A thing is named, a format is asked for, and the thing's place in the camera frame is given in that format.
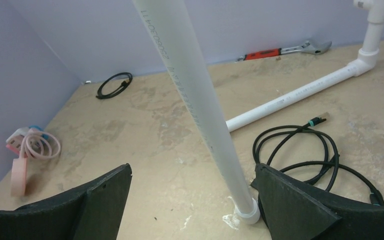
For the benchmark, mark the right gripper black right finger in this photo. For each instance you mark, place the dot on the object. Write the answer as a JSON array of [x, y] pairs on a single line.
[[294, 210]]

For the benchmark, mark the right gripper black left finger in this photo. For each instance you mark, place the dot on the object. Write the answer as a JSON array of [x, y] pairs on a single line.
[[91, 211]]

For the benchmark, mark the pink round socket with cord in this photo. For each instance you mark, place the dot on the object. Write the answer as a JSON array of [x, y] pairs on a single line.
[[35, 147]]

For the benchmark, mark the white cube power socket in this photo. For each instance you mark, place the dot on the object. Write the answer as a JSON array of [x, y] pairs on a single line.
[[16, 139]]

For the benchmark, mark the blue plug adapter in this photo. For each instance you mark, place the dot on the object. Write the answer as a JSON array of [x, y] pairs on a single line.
[[37, 128]]

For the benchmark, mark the pink plug adapter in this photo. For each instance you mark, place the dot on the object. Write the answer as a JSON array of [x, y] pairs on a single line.
[[13, 149]]

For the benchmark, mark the white PVC pipe frame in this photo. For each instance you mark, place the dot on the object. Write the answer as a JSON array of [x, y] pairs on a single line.
[[171, 31]]

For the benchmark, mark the red handled adjustable wrench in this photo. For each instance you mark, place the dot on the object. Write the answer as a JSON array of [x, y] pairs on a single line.
[[308, 47]]

